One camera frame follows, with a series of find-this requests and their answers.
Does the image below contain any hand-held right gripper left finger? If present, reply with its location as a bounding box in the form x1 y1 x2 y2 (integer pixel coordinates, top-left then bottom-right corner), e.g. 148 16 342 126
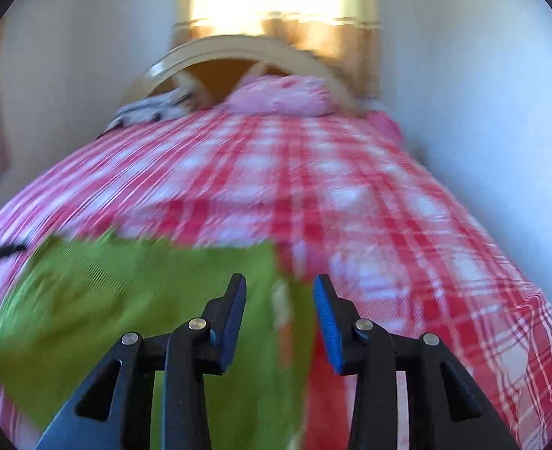
36 273 248 450

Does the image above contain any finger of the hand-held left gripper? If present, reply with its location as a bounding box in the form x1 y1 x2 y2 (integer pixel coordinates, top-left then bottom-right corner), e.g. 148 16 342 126
0 243 27 264

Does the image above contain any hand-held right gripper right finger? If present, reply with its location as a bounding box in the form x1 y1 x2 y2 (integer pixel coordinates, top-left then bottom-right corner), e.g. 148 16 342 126
312 274 521 450

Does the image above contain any green orange striped knit sweater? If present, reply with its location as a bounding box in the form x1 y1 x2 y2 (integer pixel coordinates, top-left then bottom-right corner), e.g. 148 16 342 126
0 233 317 450

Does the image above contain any red plaid bed blanket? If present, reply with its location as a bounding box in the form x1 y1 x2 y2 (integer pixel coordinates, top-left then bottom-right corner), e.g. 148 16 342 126
0 108 552 450

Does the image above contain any grey white patterned pillow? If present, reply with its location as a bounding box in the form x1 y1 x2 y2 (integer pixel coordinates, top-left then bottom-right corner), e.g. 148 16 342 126
105 90 195 131

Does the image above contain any bright pink cloth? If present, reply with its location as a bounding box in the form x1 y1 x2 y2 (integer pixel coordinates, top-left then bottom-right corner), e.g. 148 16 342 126
365 110 405 141

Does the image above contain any pink ruffled pillow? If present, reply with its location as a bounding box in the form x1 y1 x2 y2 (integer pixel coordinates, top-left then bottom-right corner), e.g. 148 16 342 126
224 75 335 117

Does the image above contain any cream arched wooden headboard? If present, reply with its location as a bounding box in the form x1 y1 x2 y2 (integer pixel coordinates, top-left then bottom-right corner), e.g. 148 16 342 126
121 34 359 116

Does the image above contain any yellow floral window curtain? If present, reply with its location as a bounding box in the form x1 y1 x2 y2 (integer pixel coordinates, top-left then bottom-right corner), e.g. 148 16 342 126
170 0 382 99

